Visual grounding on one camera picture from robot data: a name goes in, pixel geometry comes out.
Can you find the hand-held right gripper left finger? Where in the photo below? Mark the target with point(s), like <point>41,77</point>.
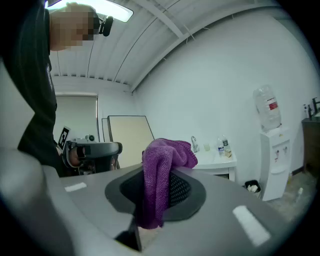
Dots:
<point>90,200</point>

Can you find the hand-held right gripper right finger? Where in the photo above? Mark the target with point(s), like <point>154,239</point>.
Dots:
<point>212,225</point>

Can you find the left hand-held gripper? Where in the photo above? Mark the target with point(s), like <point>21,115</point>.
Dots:
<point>65,140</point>

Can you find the purple cloth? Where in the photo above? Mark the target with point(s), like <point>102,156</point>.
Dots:
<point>156,175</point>

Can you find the person's left hand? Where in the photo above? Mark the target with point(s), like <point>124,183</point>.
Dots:
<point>77,157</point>

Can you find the white framed board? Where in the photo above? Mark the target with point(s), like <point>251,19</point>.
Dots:
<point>105,130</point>

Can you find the black trash bin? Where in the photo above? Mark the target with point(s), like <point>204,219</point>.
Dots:
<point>253,188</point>

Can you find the white cabinet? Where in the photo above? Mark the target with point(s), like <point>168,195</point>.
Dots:
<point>217,165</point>

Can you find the beige sponge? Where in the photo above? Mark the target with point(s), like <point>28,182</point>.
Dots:
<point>228,154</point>

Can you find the water bottle blue label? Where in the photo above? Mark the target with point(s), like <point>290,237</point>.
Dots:
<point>220,150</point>

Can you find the clear plastic cup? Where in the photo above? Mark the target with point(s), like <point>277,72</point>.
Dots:
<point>206,147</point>

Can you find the chrome faucet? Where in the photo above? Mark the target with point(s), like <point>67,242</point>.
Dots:
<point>194,145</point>

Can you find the water bottle dark label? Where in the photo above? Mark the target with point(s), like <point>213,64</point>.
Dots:
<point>225,142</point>

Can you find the white water dispenser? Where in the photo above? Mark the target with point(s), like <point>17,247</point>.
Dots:
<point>273,162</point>

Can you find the small white plastic bottle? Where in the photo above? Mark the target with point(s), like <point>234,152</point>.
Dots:
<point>299,195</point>

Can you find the person's black shirt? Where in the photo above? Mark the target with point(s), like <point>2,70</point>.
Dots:
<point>32,75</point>

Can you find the person's head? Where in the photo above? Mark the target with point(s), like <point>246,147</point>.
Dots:
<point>70,27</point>

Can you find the dark wooden cabinet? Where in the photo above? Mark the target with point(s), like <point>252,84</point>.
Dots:
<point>312,145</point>

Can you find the clear water jug red label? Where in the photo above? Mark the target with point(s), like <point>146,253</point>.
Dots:
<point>267,107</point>

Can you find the ceiling light panel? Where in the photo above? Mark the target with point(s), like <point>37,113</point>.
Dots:
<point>117,10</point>

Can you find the small pump bottle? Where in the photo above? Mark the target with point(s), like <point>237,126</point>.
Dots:
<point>305,111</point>

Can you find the beige board black frame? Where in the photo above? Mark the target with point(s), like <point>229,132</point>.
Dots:
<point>130,137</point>

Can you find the black head-mounted camera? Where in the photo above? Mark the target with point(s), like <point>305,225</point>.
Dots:
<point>106,25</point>

